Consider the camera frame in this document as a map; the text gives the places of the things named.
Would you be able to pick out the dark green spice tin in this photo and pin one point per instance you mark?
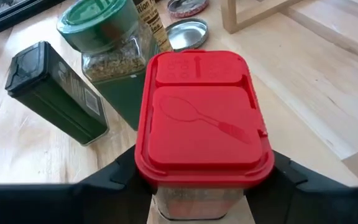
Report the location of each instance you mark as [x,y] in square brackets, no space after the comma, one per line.
[57,96]

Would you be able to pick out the yellow-lid spice jar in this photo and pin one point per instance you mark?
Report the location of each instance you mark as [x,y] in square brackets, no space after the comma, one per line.
[154,25]

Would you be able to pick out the green-lid glass spice jar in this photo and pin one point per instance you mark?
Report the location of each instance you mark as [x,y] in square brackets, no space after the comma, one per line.
[104,28]

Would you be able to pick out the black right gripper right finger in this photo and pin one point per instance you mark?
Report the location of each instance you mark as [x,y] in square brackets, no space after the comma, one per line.
[315,205]

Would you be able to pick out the red-rimmed tin lid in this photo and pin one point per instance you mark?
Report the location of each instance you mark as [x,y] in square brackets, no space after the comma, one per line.
[186,7]

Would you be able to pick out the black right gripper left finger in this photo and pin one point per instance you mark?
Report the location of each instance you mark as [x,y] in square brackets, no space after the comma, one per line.
[73,205]

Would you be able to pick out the blue-rimmed tin lid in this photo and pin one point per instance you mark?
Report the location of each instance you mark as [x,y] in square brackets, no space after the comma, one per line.
[186,34]

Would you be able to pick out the wooden slatted shelf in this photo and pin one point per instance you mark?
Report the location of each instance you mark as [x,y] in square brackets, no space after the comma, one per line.
[322,34]

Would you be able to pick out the red-lid spice container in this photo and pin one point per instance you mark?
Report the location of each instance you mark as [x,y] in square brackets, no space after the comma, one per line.
[204,124]

